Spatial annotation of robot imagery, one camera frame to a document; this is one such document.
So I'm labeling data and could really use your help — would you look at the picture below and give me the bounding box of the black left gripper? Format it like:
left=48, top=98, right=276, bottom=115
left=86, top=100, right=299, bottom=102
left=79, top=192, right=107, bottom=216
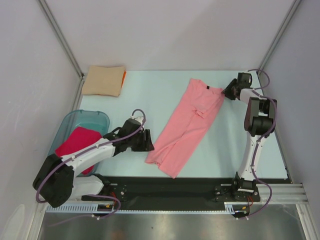
left=127, top=129, right=154, bottom=152

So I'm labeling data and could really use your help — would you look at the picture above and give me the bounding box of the pink t shirt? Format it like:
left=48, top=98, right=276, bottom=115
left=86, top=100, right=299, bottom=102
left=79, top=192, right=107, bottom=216
left=145, top=78, right=225, bottom=179

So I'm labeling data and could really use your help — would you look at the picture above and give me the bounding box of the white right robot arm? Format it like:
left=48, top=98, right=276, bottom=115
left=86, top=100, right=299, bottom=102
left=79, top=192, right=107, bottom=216
left=222, top=72, right=278, bottom=201

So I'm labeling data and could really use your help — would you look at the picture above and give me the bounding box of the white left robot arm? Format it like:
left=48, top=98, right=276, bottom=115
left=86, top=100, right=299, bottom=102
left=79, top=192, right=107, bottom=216
left=33, top=118, right=154, bottom=208

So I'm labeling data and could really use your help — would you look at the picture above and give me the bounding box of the teal plastic bin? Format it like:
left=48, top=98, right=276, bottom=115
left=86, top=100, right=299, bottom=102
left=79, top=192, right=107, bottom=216
left=47, top=109, right=111, bottom=176

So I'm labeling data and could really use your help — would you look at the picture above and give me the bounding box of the red t shirt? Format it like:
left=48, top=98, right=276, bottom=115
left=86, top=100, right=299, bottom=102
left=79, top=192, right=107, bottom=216
left=54, top=126, right=102, bottom=175

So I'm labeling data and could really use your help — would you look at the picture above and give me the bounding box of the beige folded t shirt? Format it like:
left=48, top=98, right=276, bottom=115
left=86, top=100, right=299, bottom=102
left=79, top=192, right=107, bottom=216
left=81, top=65, right=126, bottom=97

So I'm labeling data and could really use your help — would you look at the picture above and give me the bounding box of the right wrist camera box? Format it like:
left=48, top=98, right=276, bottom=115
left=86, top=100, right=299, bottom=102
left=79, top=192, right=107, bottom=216
left=237, top=72, right=252, bottom=88

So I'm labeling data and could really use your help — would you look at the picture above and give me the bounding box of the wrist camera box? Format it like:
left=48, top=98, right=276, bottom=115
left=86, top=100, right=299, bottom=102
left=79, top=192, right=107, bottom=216
left=129, top=115, right=145, bottom=127
left=237, top=72, right=252, bottom=88

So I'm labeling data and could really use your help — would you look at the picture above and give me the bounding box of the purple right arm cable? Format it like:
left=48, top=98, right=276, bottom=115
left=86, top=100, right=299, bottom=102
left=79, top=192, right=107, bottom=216
left=234, top=68, right=277, bottom=221

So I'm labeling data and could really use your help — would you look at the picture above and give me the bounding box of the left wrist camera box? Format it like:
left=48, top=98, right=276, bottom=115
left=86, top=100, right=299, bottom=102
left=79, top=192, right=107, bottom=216
left=129, top=115, right=145, bottom=127

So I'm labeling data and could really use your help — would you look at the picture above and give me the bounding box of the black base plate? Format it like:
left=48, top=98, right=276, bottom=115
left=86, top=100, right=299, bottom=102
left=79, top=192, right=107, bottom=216
left=49, top=176, right=293, bottom=211

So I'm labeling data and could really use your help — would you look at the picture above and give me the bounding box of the white cable duct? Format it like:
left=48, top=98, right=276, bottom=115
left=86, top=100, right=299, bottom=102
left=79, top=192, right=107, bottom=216
left=45, top=202, right=249, bottom=214

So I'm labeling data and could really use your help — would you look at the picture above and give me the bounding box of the right aluminium corner post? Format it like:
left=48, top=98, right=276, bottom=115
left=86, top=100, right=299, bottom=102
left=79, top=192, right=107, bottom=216
left=258, top=0, right=303, bottom=70

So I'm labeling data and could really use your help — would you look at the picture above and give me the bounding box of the aluminium corner post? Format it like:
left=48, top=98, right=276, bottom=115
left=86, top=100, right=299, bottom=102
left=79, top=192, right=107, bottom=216
left=36, top=0, right=84, bottom=80
left=258, top=0, right=303, bottom=70

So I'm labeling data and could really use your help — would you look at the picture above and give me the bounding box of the aluminium frame rail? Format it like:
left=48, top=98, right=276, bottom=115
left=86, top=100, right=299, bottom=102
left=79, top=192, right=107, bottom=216
left=34, top=182, right=311, bottom=205

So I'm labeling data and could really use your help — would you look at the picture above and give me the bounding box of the left aluminium corner post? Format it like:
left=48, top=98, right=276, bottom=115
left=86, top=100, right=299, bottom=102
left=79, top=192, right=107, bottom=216
left=36, top=0, right=84, bottom=80

